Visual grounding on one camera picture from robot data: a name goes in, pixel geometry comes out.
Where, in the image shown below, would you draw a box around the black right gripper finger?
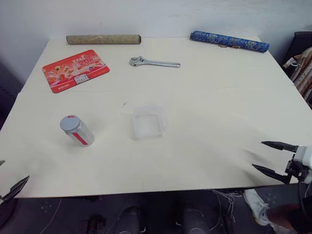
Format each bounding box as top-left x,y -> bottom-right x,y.
261,141 -> 299,154
252,163 -> 291,185

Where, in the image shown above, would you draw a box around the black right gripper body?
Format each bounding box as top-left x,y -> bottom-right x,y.
284,158 -> 309,183

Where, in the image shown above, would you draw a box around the grey plastic container lid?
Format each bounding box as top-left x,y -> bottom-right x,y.
59,114 -> 81,134

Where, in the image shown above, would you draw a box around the clear bottle with red label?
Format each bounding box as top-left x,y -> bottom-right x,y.
63,121 -> 95,147

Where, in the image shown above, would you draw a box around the clear square plastic container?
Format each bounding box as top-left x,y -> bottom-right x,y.
132,104 -> 169,141

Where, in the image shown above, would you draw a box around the white sneaker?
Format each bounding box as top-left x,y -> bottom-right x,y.
243,189 -> 271,226

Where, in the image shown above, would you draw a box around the person's bare lower leg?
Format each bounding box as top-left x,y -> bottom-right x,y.
266,203 -> 312,234

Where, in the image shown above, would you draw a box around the dark cabinet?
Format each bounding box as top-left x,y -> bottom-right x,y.
0,59 -> 25,131

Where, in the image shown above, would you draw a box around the striped beige cloth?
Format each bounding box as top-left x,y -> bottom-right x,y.
283,47 -> 312,99

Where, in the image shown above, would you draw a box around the dark rounded shape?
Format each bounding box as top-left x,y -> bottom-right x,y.
116,206 -> 147,234
180,206 -> 211,234

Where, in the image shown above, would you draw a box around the black chair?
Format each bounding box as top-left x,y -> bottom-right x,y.
282,31 -> 312,79

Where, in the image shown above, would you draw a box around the red flat packet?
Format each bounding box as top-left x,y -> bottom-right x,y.
41,49 -> 111,94

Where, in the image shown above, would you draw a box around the blue patterned paper roll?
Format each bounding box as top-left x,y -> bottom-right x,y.
190,30 -> 271,55

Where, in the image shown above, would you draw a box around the silver adjustable wrench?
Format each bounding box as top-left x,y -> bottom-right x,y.
129,56 -> 181,68

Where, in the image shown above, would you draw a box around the brown patterned paper roll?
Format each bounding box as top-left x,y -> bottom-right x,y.
66,34 -> 142,46

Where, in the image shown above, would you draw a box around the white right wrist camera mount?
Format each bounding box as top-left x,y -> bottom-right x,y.
292,145 -> 312,171

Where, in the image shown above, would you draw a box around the white cables under table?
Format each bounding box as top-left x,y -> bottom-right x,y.
211,189 -> 245,231

